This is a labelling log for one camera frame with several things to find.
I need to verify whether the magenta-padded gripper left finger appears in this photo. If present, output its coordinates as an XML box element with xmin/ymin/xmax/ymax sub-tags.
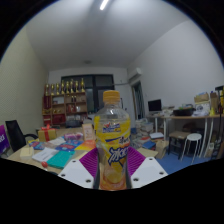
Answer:
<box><xmin>57</xmin><ymin>147</ymin><xmax>101</xmax><ymax>190</ymax></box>

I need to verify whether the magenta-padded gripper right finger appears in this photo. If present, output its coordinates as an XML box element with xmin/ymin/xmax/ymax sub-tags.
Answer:
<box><xmin>125</xmin><ymin>145</ymin><xmax>169</xmax><ymax>190</ymax></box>

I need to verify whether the yellow-labelled orange drink bottle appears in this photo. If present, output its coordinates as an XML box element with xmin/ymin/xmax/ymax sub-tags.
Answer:
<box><xmin>93</xmin><ymin>89</ymin><xmax>132</xmax><ymax>192</ymax></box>

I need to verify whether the teal book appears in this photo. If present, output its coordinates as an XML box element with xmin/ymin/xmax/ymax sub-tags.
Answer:
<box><xmin>46</xmin><ymin>150</ymin><xmax>76</xmax><ymax>170</ymax></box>

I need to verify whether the white booklet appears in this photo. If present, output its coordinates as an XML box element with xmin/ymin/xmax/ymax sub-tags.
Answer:
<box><xmin>32</xmin><ymin>147</ymin><xmax>59</xmax><ymax>163</ymax></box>

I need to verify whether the beige orange card box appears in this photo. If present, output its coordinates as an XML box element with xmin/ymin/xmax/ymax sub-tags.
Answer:
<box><xmin>81</xmin><ymin>123</ymin><xmax>96</xmax><ymax>142</ymax></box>

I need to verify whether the yellow gift box red ribbon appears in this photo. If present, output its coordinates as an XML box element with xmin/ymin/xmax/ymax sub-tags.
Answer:
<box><xmin>37</xmin><ymin>124</ymin><xmax>58</xmax><ymax>143</ymax></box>

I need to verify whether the brown wooden stool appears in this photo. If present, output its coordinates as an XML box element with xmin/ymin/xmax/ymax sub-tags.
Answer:
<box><xmin>168</xmin><ymin>130</ymin><xmax>191</xmax><ymax>160</ymax></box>

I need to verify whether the beige block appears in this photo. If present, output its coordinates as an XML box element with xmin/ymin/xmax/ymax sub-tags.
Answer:
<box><xmin>19</xmin><ymin>146</ymin><xmax>35</xmax><ymax>160</ymax></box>

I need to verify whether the white round stool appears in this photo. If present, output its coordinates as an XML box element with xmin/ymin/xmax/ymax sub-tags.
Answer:
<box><xmin>180</xmin><ymin>132</ymin><xmax>203</xmax><ymax>165</ymax></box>

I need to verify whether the wooden shelf unit with trophies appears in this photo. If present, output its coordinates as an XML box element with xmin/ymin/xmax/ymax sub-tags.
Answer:
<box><xmin>41</xmin><ymin>78</ymin><xmax>88</xmax><ymax>128</ymax></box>

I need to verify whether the computer monitor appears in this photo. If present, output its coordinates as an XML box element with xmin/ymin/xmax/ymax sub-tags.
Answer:
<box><xmin>147</xmin><ymin>98</ymin><xmax>163</xmax><ymax>113</ymax></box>

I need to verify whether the black pot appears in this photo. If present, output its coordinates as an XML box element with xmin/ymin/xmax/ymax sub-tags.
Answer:
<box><xmin>172</xmin><ymin>107</ymin><xmax>196</xmax><ymax>117</ymax></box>

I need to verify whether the black office chair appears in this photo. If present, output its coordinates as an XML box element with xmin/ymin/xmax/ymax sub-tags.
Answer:
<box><xmin>4</xmin><ymin>119</ymin><xmax>39</xmax><ymax>153</ymax></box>

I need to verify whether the long wooden side desk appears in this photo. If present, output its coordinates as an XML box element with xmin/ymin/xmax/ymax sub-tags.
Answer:
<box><xmin>146</xmin><ymin>112</ymin><xmax>224</xmax><ymax>159</ymax></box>

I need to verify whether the black framed glass door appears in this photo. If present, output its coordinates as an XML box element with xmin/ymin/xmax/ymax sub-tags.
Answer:
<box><xmin>60</xmin><ymin>73</ymin><xmax>116</xmax><ymax>115</ymax></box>

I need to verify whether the cardboard box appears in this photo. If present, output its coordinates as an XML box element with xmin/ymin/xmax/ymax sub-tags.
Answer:
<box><xmin>194</xmin><ymin>93</ymin><xmax>210</xmax><ymax>104</ymax></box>

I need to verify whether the ceiling tube light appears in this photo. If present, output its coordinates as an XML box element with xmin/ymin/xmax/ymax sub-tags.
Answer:
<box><xmin>99</xmin><ymin>0</ymin><xmax>110</xmax><ymax>11</ymax></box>

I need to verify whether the white wall air conditioner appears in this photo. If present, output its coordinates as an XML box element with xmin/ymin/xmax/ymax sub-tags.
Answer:
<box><xmin>127</xmin><ymin>67</ymin><xmax>144</xmax><ymax>83</ymax></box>

